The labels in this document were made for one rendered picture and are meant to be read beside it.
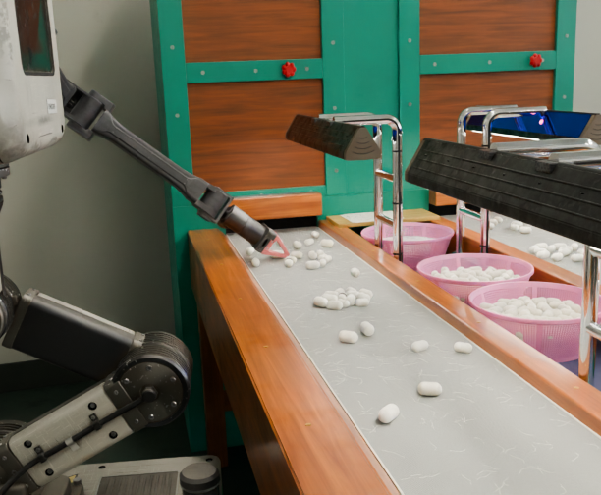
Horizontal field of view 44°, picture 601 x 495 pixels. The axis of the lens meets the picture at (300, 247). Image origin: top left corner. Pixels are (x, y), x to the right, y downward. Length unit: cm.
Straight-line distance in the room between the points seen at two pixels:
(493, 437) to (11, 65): 81
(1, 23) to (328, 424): 68
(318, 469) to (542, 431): 33
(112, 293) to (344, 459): 237
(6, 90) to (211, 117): 131
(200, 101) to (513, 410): 150
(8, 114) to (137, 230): 211
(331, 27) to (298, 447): 165
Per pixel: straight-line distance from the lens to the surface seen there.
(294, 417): 106
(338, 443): 99
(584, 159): 95
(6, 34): 110
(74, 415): 129
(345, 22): 243
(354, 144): 161
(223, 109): 235
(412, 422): 110
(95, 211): 316
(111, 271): 321
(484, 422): 111
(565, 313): 160
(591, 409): 112
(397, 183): 189
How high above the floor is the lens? 122
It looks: 13 degrees down
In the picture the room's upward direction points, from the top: 2 degrees counter-clockwise
